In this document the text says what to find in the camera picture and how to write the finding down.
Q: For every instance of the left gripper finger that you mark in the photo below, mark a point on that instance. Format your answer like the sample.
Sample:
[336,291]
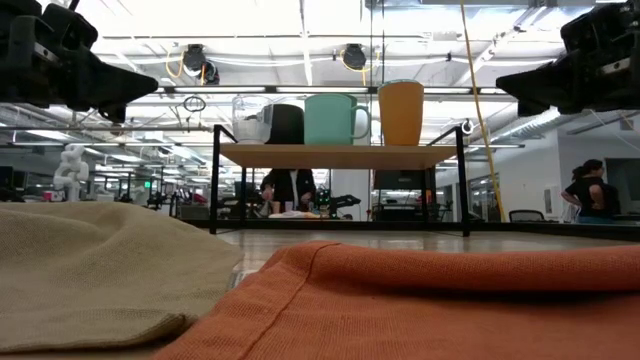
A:
[107,82]
[115,114]

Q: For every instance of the orange plastic cup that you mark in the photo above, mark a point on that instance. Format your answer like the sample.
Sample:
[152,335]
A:
[400,115]

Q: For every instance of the clear plastic mug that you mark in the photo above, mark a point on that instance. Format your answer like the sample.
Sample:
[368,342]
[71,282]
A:
[250,132]

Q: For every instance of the black mug with yellow inside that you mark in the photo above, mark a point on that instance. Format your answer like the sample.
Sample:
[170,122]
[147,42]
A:
[287,125]

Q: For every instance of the light blue mug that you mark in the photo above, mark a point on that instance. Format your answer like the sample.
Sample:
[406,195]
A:
[327,120]

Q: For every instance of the wooden shelf with black legs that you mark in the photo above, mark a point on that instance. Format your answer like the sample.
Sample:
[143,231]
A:
[340,156]

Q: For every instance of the white robot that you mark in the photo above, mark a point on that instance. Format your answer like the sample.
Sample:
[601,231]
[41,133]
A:
[71,172]

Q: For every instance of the person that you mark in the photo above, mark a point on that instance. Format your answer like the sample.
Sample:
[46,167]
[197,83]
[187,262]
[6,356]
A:
[290,187]
[590,192]

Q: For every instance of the black office chair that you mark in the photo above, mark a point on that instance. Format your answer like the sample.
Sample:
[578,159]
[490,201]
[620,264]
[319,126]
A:
[526,215]

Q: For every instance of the overhead light bar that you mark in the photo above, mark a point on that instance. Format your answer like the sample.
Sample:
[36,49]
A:
[225,89]

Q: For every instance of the beige cloth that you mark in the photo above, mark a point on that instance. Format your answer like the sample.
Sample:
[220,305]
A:
[100,270]

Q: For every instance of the white fabric tag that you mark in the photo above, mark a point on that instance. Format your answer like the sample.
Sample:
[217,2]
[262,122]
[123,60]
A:
[243,277]

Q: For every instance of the orange cloth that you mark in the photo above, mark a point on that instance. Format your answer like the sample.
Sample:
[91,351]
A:
[425,310]

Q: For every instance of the black metal table frame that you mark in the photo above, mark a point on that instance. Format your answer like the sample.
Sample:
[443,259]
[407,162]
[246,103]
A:
[550,228]

